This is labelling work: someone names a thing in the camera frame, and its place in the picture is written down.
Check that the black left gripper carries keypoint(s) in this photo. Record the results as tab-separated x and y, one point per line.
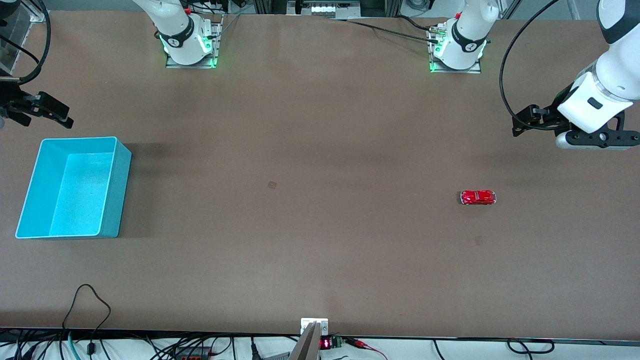
553	113

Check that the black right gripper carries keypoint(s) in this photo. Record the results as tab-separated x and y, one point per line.
11	101

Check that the red beetle toy car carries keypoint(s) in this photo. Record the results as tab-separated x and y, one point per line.
477	198

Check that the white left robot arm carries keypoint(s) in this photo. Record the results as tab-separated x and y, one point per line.
610	65

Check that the clear acrylic box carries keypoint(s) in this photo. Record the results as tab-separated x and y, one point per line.
10	55

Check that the blue plastic box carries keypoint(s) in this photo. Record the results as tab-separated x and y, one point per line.
75	195

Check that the red clip lead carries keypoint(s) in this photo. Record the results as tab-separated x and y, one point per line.
361	344

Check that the black power strip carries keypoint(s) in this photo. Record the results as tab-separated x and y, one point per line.
192	355

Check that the red digit display module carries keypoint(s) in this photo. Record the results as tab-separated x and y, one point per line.
326	343

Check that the aluminium profile bar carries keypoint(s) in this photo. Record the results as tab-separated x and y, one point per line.
306	347

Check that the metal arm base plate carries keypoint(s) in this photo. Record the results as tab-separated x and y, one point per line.
472	70
175	65

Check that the aluminium frame with light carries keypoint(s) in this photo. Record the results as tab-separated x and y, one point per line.
325	9

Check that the white mounting bracket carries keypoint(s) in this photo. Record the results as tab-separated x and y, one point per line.
306	322

